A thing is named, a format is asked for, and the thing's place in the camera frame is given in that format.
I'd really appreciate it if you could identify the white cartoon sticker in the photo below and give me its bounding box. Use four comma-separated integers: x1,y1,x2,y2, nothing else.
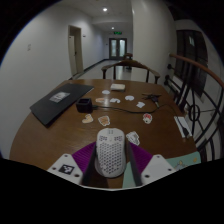
125,131,141,147

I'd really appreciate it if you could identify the glass double door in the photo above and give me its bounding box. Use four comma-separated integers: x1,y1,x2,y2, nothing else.
108,37,128,61

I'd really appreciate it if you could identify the white notepad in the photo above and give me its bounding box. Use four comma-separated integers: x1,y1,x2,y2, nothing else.
173,115,193,139

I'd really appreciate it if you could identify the black pen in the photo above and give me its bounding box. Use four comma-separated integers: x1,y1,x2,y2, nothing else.
176,117,190,139

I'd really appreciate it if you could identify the dark window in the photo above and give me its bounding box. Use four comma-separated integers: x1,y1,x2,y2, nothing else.
174,29,208,98

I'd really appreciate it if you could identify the black railing with wooden handrail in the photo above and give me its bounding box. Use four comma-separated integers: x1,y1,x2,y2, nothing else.
163,53,224,164

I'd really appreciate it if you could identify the white side door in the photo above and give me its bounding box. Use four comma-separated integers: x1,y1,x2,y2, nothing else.
68,25,84,78

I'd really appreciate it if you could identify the orange cartoon sticker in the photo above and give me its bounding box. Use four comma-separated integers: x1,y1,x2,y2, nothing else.
97,115,111,127

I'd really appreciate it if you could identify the black closed laptop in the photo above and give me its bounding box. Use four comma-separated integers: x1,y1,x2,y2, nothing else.
29,82,95,127

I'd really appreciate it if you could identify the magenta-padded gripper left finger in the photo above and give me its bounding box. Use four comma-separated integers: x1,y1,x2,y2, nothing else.
46,141,98,187

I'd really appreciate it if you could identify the beige sticker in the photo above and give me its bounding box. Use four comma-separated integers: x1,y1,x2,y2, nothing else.
81,113,94,125

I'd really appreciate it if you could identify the light green printed mouse pad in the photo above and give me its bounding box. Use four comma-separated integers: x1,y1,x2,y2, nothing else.
122,151,202,189

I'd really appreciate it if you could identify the red and white sticker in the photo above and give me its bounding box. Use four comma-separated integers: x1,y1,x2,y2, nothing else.
142,112,153,125

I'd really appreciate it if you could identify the black key bunch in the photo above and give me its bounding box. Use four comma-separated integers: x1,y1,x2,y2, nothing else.
141,93,163,103

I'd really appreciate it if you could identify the white perforated computer mouse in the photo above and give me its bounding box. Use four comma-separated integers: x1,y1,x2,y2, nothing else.
94,127,127,179

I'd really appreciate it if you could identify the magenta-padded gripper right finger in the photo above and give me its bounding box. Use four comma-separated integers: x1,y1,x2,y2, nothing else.
125,143,177,187

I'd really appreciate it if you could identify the wooden armchair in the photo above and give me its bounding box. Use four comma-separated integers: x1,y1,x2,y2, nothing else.
100,59,161,84

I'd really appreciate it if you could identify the small beige box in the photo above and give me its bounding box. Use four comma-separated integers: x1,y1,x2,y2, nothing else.
110,83,127,92

